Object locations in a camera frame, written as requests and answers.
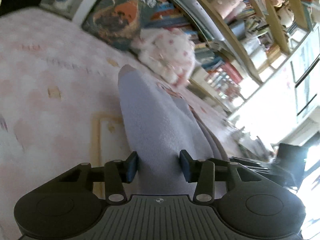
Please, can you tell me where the lavender and mauve cloth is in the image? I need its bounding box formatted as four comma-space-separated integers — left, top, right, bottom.
118, 65, 228, 197

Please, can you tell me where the pink white plush bunny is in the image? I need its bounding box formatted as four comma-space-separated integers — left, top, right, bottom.
131, 28, 198, 87

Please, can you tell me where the white wooden bookshelf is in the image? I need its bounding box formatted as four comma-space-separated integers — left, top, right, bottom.
72, 0, 319, 115

